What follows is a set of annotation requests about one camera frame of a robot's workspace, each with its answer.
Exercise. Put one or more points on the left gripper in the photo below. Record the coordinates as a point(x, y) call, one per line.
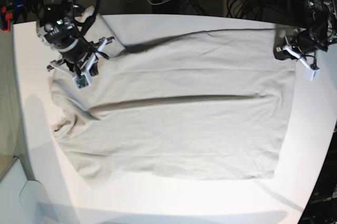
point(299, 47)

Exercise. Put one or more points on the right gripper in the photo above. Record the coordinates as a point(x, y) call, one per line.
point(81, 58)

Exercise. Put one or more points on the beige t-shirt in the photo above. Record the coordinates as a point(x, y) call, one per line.
point(202, 106)

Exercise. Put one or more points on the red black clamp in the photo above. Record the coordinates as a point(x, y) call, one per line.
point(6, 17)

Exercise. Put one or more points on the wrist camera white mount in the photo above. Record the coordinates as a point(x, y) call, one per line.
point(83, 81)
point(311, 74)

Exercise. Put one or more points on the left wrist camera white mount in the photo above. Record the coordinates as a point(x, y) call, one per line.
point(311, 74)

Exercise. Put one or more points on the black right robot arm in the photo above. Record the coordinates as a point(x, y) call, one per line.
point(58, 29)

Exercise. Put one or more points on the white cabinet corner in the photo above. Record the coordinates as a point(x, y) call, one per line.
point(26, 201)

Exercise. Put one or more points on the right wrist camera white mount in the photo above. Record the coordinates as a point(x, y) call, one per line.
point(83, 81)

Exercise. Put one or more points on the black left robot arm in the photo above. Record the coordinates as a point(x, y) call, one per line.
point(320, 34)

